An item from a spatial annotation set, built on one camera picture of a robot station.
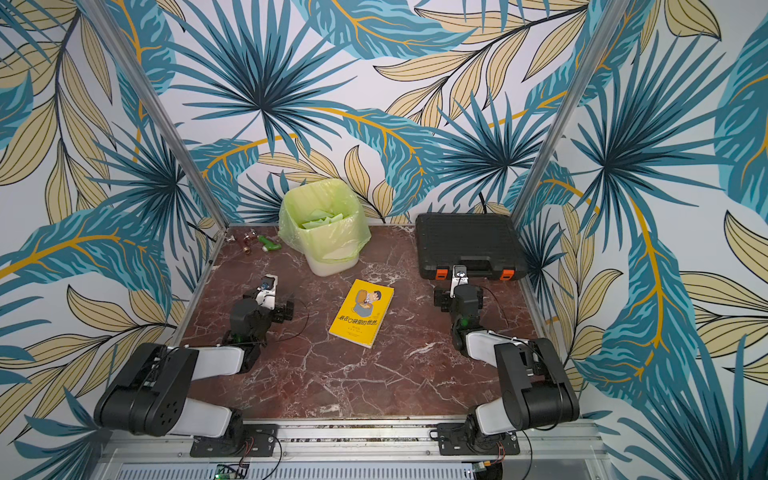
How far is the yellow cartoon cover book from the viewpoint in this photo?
36.2 inches

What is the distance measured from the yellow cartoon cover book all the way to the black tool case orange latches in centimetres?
18

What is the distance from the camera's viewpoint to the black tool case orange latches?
1025mm
